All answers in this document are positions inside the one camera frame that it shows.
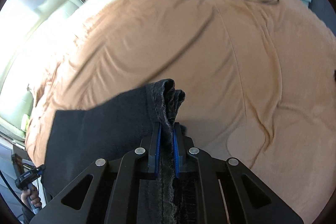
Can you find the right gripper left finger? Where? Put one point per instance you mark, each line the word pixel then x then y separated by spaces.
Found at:
pixel 154 151

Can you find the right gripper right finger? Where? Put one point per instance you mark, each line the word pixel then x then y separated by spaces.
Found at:
pixel 179 150

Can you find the dark denim pants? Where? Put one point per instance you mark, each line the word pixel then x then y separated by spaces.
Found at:
pixel 109 131

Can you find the person's left hand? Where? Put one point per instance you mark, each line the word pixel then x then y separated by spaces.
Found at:
pixel 31 197

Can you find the orange-brown duvet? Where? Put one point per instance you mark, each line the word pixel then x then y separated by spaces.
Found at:
pixel 258 78

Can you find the white padded headboard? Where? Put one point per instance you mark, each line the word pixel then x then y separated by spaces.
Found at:
pixel 25 26

